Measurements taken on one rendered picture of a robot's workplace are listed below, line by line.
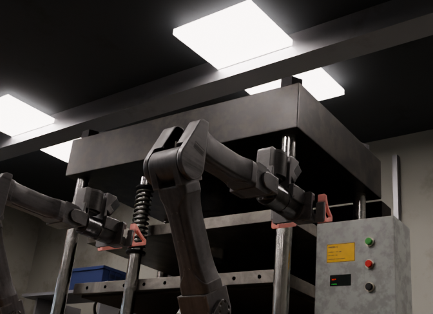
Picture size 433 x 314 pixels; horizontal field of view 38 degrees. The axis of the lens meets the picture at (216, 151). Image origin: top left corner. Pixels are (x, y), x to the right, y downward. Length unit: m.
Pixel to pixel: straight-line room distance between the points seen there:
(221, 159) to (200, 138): 0.09
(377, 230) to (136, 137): 1.21
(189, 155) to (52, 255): 6.82
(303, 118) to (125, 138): 0.92
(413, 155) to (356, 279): 3.15
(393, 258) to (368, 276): 0.11
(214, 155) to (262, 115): 1.35
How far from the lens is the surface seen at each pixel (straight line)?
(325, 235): 2.38
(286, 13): 4.00
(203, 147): 1.13
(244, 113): 2.59
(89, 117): 5.25
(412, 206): 5.19
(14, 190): 1.60
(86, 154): 3.15
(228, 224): 2.59
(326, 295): 2.32
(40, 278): 7.93
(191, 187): 1.10
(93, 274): 6.17
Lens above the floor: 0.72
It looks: 24 degrees up
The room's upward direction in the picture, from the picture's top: 6 degrees clockwise
